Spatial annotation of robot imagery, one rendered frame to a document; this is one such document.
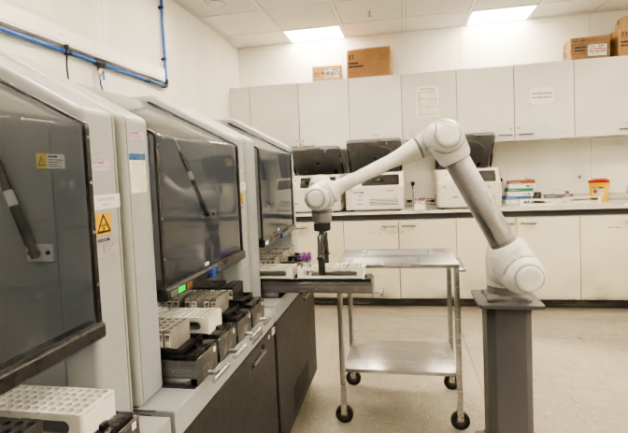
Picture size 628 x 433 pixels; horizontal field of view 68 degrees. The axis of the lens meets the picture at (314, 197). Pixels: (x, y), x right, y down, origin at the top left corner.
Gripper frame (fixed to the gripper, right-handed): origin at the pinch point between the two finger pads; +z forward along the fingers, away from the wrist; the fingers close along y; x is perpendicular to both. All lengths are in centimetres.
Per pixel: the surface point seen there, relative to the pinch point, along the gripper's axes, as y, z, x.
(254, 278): -16.4, 1.3, 27.2
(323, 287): -6.6, 7.6, -0.7
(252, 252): -17.1, -10.1, 27.2
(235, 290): -43, -1, 26
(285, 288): -6.6, 8.1, 16.5
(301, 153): 249, -62, 63
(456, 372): 25, 57, -59
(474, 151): 264, -56, -104
